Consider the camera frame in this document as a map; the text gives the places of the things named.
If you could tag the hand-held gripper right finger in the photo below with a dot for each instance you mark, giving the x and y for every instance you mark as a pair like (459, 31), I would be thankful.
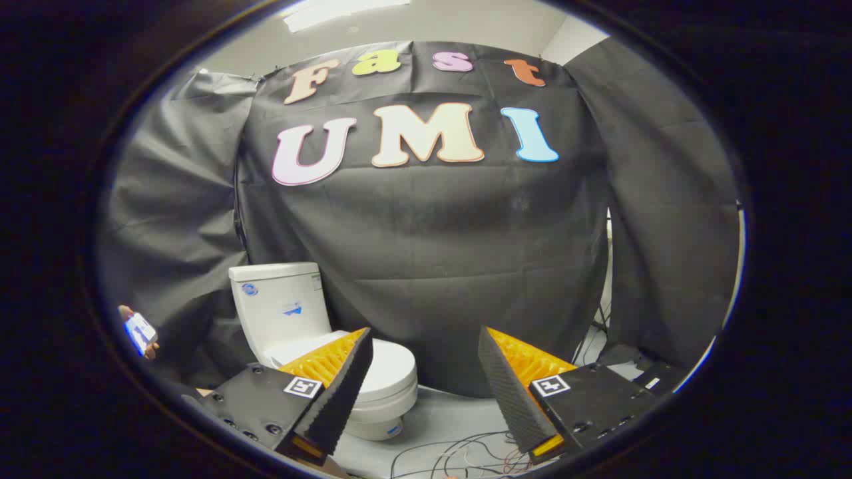
(509, 392)

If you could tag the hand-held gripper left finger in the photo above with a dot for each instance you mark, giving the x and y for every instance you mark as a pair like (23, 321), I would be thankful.
(343, 392)

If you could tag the white toilet lid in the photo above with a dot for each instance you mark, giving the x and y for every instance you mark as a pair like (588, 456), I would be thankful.
(389, 366)

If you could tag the white ceramic toilet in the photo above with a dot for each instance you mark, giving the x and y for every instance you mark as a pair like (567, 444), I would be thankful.
(279, 306)

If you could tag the black backdrop cloth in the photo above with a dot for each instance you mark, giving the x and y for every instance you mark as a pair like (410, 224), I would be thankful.
(432, 233)

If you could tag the smartphone with lit screen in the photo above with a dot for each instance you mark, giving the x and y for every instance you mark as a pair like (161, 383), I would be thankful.
(140, 330)

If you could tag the ceiling light panel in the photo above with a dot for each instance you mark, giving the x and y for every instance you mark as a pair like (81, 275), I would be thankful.
(319, 13)

